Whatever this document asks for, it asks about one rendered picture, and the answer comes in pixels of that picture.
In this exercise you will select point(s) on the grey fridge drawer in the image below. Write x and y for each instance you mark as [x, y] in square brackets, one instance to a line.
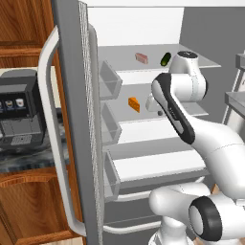
[156, 166]

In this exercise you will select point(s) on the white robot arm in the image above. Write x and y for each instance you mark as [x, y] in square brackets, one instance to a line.
[217, 150]

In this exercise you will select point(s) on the grey fridge door with bins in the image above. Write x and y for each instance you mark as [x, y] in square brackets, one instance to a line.
[236, 100]

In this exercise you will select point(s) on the brown wooden wall cupboard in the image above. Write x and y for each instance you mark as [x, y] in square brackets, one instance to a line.
[25, 22]

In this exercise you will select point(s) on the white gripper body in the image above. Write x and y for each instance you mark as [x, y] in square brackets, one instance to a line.
[151, 103]

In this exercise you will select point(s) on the grey fridge door bin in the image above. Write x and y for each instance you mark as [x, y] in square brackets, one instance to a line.
[110, 81]
[111, 126]
[111, 178]

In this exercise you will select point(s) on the orange cheese wedge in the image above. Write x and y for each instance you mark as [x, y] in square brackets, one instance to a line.
[134, 104]

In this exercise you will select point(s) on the brown wooden base cupboard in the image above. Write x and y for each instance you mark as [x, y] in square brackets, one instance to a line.
[35, 207]

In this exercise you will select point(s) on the grey fridge shelf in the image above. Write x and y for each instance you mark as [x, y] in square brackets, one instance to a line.
[124, 57]
[124, 111]

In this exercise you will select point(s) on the grey fridge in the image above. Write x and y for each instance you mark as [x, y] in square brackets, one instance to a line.
[210, 28]

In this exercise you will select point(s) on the pink steak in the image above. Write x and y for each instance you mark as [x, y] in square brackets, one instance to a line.
[141, 58]

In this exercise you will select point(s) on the dark green cucumber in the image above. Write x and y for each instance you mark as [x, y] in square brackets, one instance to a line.
[165, 59]

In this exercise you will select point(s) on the black coffee machine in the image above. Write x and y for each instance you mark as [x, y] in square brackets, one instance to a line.
[20, 111]

